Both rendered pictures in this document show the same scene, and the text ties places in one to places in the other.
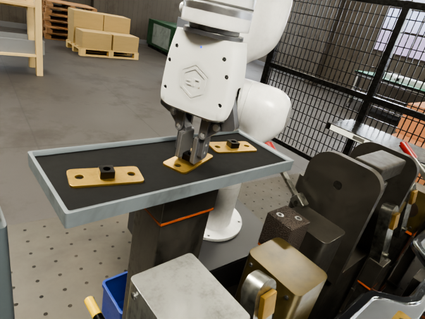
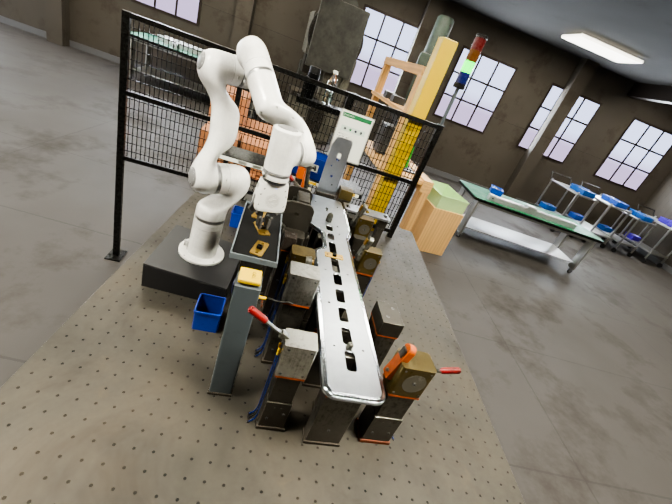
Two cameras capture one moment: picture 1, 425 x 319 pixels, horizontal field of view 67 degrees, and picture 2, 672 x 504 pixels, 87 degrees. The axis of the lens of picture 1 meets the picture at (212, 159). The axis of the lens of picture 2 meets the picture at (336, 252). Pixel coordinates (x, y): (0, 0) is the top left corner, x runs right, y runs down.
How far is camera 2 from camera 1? 0.94 m
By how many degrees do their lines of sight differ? 54
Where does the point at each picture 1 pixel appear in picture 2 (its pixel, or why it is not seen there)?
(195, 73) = (273, 197)
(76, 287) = (164, 328)
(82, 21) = not seen: outside the picture
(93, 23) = not seen: outside the picture
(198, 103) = (274, 208)
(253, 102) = (235, 179)
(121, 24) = not seen: outside the picture
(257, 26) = (228, 136)
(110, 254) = (156, 304)
